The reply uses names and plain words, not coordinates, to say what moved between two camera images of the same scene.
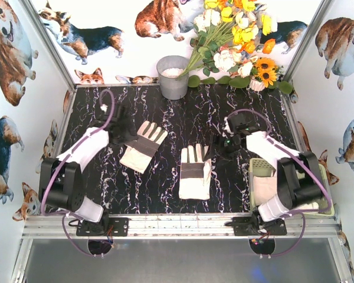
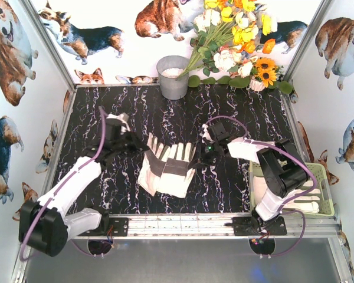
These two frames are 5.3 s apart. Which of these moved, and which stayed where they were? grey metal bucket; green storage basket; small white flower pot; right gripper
Moved: right gripper
Stayed: green storage basket; grey metal bucket; small white flower pot
